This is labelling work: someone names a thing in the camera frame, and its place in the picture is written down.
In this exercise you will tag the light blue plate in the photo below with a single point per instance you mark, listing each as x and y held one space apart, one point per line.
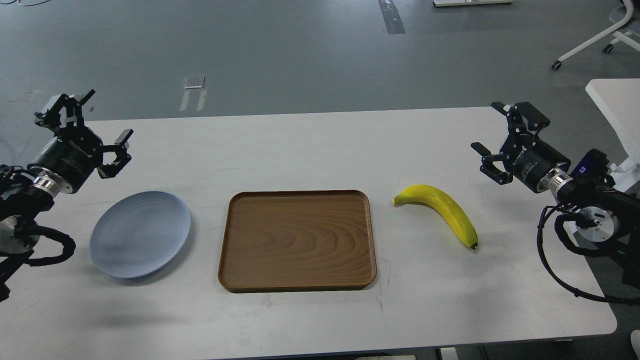
140 234

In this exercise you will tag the brown wooden tray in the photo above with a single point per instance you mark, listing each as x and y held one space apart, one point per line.
294 241

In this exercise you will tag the white wheeled chair base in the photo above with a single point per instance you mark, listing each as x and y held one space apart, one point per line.
625 26

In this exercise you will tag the yellow banana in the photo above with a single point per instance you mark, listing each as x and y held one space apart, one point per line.
445 206

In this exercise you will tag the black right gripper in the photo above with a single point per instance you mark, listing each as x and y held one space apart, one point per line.
524 155

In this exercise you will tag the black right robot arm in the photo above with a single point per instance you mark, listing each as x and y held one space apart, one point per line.
585 195

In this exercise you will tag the white side table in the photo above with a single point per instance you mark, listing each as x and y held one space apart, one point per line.
619 102

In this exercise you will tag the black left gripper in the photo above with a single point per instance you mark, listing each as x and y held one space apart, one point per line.
76 151

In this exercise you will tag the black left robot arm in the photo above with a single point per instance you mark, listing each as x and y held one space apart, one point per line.
23 241

